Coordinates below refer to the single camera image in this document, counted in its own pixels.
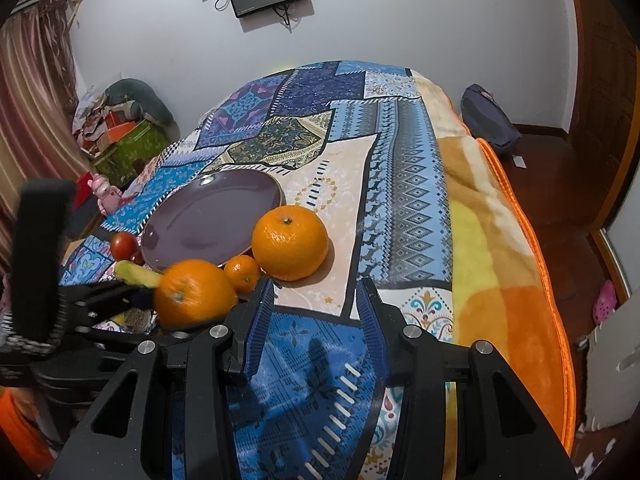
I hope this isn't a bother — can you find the red tomato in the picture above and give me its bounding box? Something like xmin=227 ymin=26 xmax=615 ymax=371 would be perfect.
xmin=110 ymin=232 xmax=139 ymax=261

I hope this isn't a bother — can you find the striped pink curtain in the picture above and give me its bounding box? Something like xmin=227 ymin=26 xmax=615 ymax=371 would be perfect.
xmin=0 ymin=0 xmax=91 ymax=274

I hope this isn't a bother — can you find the purple ceramic plate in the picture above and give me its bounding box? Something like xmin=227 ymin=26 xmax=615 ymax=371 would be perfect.
xmin=140 ymin=169 xmax=285 ymax=271

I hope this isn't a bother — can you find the yellow banana piece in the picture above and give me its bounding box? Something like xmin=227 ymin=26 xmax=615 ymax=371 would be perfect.
xmin=114 ymin=260 xmax=162 ymax=288

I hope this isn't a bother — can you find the red and navy box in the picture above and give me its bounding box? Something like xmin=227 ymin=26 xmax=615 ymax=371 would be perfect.
xmin=70 ymin=172 xmax=98 ymax=238

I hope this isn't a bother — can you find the large round orange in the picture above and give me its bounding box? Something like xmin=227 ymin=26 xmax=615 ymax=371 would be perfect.
xmin=250 ymin=205 xmax=330 ymax=282

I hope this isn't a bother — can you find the pink plush toy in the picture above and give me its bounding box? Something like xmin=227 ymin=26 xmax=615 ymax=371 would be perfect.
xmin=88 ymin=174 xmax=122 ymax=217

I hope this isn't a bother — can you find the green storage box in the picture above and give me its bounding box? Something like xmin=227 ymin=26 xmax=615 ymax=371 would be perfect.
xmin=93 ymin=119 xmax=168 ymax=188

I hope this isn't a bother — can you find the blue patchwork bedspread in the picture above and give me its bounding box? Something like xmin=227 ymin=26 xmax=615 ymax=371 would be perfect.
xmin=58 ymin=58 xmax=456 ymax=480

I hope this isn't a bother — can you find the pink croc shoe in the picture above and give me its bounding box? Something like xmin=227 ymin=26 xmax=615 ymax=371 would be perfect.
xmin=592 ymin=280 xmax=617 ymax=325

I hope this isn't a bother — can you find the dark blue backpack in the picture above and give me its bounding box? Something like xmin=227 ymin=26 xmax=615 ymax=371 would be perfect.
xmin=460 ymin=84 xmax=522 ymax=154

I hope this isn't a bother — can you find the wooden door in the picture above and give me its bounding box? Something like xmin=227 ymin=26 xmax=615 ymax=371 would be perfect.
xmin=570 ymin=0 xmax=639 ymax=230

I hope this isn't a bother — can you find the small mandarin orange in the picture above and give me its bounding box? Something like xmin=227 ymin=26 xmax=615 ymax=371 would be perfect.
xmin=224 ymin=255 xmax=262 ymax=296

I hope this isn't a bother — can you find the grey green plush cushion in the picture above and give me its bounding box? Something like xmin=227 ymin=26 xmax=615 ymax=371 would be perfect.
xmin=105 ymin=78 xmax=174 ymax=127

